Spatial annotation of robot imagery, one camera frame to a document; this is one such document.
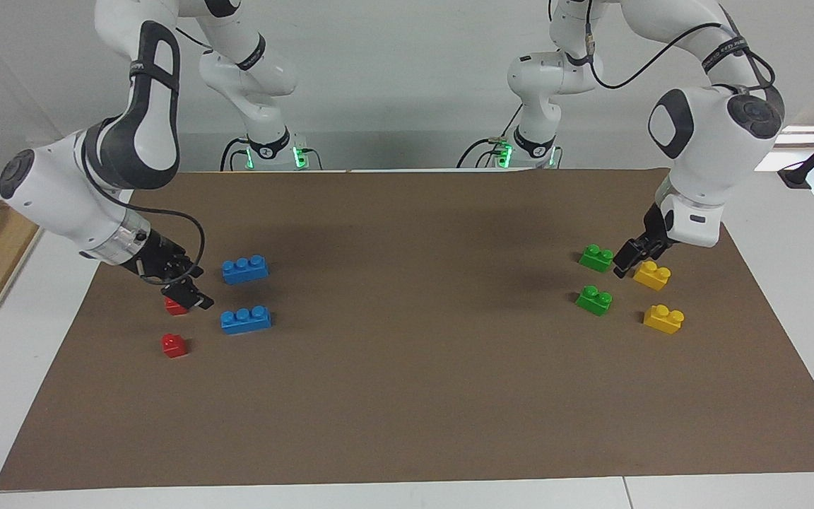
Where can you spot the blue three-stud block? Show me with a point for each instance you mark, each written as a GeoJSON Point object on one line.
{"type": "Point", "coordinates": [246, 319]}
{"type": "Point", "coordinates": [245, 269]}

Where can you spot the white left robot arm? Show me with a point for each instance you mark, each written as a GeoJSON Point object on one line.
{"type": "Point", "coordinates": [704, 134]}

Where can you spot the green two-stud block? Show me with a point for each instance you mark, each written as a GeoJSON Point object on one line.
{"type": "Point", "coordinates": [594, 300]}
{"type": "Point", "coordinates": [596, 258]}

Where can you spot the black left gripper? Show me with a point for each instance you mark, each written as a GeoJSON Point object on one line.
{"type": "Point", "coordinates": [656, 225]}

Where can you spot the yellow two-stud block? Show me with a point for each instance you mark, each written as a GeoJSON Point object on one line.
{"type": "Point", "coordinates": [663, 319]}
{"type": "Point", "coordinates": [653, 276]}

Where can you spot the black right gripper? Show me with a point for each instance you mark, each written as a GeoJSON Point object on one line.
{"type": "Point", "coordinates": [160, 258]}

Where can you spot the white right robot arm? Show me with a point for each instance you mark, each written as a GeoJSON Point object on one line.
{"type": "Point", "coordinates": [131, 134]}

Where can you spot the red single-stud block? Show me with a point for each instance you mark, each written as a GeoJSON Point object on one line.
{"type": "Point", "coordinates": [174, 308]}
{"type": "Point", "coordinates": [174, 345]}

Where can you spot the brown table mat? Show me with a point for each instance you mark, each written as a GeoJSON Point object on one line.
{"type": "Point", "coordinates": [407, 396]}

